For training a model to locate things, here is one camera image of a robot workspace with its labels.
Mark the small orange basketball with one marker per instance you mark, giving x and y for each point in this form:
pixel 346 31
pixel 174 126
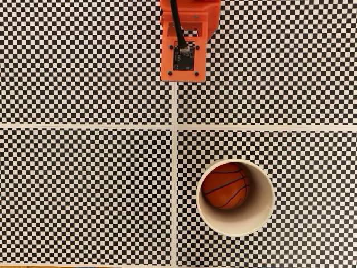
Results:
pixel 226 187

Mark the cream paper cup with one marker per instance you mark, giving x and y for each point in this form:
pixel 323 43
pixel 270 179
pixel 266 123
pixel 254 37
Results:
pixel 245 220

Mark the checkerboard paper sheet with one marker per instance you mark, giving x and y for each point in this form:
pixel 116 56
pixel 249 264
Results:
pixel 69 56
pixel 279 56
pixel 83 195
pixel 306 181

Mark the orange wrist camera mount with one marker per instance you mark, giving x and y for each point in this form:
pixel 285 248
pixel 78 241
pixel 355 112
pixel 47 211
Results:
pixel 167 61

